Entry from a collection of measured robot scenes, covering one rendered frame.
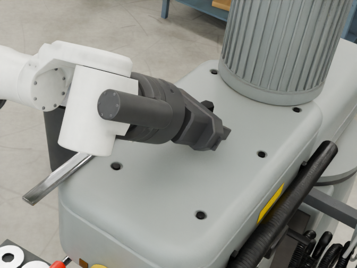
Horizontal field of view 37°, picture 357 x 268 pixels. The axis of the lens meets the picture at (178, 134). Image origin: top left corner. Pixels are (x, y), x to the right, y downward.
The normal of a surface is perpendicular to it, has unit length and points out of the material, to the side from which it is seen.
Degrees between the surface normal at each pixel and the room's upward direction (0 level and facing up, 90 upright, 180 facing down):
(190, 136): 90
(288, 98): 90
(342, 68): 0
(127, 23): 0
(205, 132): 60
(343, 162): 0
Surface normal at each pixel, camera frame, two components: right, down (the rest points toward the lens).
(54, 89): 0.83, 0.24
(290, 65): 0.04, 0.64
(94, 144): 0.43, 0.17
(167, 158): 0.12, -0.77
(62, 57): -0.51, -0.07
